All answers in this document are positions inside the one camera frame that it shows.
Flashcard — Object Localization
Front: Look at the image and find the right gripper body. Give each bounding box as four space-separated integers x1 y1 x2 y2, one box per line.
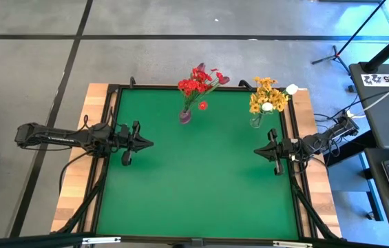
271 129 298 160

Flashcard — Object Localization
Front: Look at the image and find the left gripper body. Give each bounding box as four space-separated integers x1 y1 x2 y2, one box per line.
116 120 140 152

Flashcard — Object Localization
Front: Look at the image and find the clear glass vase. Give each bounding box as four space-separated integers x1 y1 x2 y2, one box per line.
249 112 264 130

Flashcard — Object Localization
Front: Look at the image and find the yellow daffodil bunch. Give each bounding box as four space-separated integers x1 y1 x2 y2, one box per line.
248 90 290 120
253 76 280 104

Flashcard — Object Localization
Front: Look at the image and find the pile of green flower stems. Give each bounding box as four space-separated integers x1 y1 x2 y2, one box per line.
189 67 223 112

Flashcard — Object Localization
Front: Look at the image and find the red flower bunch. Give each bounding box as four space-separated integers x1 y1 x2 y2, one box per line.
176 77 212 114

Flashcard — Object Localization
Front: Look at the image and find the pink glass vase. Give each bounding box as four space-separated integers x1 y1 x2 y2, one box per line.
178 108 193 125

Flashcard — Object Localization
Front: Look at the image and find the green table mat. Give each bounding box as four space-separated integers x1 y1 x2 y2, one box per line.
96 87 300 240

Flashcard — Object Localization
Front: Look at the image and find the black tripod stand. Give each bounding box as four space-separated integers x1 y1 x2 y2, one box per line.
311 0 388 75

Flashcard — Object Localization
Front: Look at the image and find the white label sheet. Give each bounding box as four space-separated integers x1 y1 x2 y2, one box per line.
361 72 389 87

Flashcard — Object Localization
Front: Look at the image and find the black table frame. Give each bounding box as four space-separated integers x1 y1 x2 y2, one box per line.
76 76 319 245

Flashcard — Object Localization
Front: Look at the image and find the white power cable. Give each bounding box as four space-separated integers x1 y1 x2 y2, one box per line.
347 74 389 118

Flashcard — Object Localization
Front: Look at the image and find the silver metal bracket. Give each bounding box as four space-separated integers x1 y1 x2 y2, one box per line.
272 240 314 248
82 236 122 245

